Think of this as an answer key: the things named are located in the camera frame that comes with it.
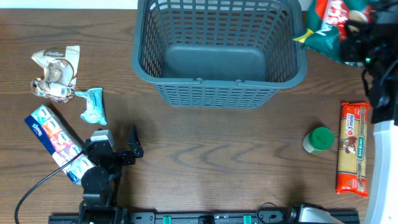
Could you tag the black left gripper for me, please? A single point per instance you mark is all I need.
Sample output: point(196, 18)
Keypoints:
point(121, 156)

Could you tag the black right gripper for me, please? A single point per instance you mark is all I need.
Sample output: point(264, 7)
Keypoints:
point(351, 44)

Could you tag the green red coffee sachet bag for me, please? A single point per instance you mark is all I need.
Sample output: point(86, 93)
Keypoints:
point(326, 30)

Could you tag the green lidded spice jar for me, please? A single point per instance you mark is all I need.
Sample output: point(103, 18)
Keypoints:
point(318, 140)

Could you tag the orange spaghetti packet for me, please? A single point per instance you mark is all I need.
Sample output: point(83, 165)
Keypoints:
point(352, 147)

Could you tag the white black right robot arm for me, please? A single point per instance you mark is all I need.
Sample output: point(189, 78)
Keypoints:
point(382, 94)

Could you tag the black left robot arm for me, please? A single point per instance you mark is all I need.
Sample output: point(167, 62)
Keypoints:
point(101, 182)

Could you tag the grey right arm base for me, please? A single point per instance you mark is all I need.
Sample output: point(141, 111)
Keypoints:
point(306, 213)

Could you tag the mint toilet tissue wipes pack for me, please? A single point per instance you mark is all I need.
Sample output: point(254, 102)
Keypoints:
point(94, 112)

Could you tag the blue Kleenex tissue multipack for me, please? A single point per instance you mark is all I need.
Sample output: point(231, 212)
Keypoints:
point(64, 149)

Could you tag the beige mushroom snack pouch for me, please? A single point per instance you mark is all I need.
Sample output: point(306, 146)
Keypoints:
point(60, 67)

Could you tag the grey plastic slotted basket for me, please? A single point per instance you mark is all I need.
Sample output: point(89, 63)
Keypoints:
point(219, 53)

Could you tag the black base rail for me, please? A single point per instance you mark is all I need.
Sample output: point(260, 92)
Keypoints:
point(202, 218)

